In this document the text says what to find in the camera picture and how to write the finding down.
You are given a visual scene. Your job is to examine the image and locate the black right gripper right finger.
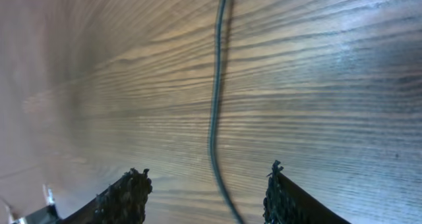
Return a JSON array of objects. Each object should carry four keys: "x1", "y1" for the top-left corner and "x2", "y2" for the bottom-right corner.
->
[{"x1": 263, "y1": 160, "x2": 349, "y2": 224}]

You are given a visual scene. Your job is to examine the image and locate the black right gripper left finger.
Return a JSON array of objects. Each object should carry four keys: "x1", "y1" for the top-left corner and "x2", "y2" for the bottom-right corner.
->
[{"x1": 61, "y1": 168, "x2": 152, "y2": 224}]

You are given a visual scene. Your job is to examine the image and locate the black usb charging cable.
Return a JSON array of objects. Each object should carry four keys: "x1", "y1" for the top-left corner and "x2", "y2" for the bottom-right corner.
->
[{"x1": 207, "y1": 0, "x2": 247, "y2": 224}]

